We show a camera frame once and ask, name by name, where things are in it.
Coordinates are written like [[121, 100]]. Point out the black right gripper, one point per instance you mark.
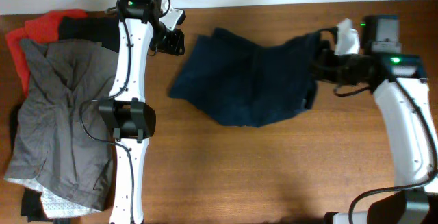
[[324, 58]]

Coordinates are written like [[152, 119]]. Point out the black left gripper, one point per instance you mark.
[[174, 45]]

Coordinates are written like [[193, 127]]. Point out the navy blue shorts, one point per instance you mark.
[[239, 83]]

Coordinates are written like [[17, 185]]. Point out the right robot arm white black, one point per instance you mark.
[[399, 85]]

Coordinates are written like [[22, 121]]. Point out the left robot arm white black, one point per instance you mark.
[[146, 27]]

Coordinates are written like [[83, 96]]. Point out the black garment top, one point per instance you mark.
[[103, 30]]

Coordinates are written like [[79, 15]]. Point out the black garment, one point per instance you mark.
[[103, 30], [32, 209]]

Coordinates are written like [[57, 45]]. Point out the red garment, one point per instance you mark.
[[44, 29]]

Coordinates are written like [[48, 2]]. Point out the grey shorts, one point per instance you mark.
[[59, 143]]

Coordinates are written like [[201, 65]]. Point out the white mesh garment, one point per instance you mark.
[[53, 205]]

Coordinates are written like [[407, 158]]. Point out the black garment bottom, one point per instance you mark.
[[32, 209]]

